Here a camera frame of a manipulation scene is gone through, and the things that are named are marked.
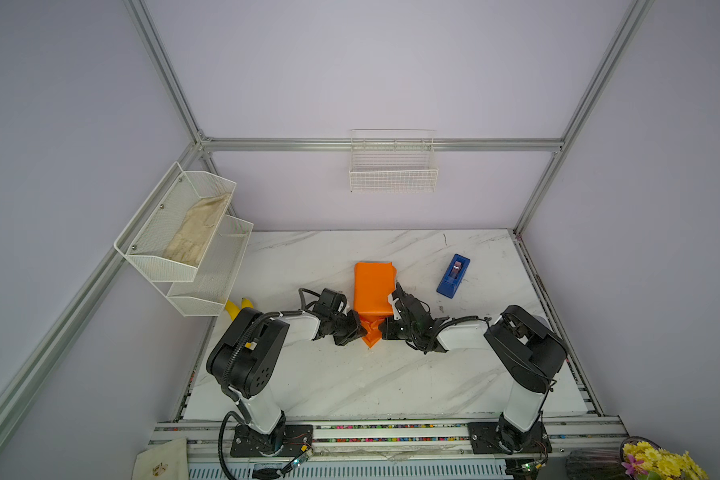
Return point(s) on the white wire basket on wall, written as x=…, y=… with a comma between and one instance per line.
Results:
x=392, y=161

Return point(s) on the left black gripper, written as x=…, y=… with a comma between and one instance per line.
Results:
x=356, y=330

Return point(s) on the upper white wire shelf basket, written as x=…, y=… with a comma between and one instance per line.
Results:
x=147, y=235

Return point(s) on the lower white wire shelf basket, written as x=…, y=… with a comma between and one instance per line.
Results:
x=207, y=294

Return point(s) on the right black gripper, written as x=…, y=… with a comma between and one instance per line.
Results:
x=387, y=333

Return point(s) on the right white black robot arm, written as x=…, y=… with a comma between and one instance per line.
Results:
x=528, y=349

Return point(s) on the beige cloth in basket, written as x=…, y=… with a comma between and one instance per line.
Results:
x=195, y=232

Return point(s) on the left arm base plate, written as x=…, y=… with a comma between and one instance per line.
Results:
x=273, y=443

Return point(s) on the beige cloth bag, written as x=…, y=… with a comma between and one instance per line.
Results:
x=163, y=462

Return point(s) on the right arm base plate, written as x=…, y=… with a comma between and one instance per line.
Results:
x=500, y=437

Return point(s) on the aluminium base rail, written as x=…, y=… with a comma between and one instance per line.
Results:
x=405, y=449

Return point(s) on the blue tape dispenser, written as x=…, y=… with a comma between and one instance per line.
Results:
x=453, y=276

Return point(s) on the yellow flower bouquet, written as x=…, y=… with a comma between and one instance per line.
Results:
x=643, y=460

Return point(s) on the white wire shelf basket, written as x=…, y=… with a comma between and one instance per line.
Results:
x=147, y=235
x=207, y=294

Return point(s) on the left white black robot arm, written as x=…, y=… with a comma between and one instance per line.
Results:
x=244, y=360

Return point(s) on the yellow banana left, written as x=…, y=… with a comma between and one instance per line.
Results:
x=232, y=310

